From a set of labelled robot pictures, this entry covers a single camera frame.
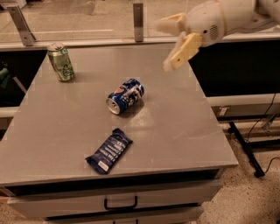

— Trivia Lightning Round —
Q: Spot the left metal railing bracket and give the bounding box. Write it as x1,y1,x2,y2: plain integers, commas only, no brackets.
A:
7,5,36,46

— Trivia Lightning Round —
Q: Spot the black metal stand leg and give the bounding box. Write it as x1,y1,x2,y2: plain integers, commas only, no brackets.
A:
228,122,265,178

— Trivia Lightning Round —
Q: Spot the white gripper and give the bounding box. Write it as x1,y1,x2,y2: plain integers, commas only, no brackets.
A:
155,0,256,72

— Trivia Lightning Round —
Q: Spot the blue pepsi can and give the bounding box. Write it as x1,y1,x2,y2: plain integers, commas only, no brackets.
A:
106,79,144,115

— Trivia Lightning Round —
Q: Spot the grey cabinet top drawer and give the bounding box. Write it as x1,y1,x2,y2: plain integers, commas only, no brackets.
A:
8,179,222,218

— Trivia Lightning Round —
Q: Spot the green soda can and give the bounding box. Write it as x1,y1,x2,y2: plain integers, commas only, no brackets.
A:
47,43,74,82

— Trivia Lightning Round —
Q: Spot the middle metal railing bracket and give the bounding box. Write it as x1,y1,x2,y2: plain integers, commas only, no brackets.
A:
133,3,144,42

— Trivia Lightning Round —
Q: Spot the horizontal metal rail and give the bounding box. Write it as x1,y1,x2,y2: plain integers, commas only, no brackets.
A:
0,31,280,52

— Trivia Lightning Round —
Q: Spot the grey cabinet drawer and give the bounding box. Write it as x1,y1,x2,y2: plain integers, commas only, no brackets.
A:
8,179,222,218
44,206,203,224

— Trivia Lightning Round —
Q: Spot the dark blue snack wrapper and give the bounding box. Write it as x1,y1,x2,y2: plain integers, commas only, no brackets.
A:
85,129,133,174

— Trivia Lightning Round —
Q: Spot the metal railing bracket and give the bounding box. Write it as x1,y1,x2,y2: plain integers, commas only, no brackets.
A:
133,3,144,42
7,5,36,46

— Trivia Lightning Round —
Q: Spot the grey cabinet lower drawer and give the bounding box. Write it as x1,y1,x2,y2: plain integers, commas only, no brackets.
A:
44,206,203,224

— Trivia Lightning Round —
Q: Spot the black drawer handle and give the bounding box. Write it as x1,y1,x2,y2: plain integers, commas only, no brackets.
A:
103,196,138,211

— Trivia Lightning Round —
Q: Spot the black floor cable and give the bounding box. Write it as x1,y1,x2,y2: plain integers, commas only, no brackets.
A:
244,93,280,173

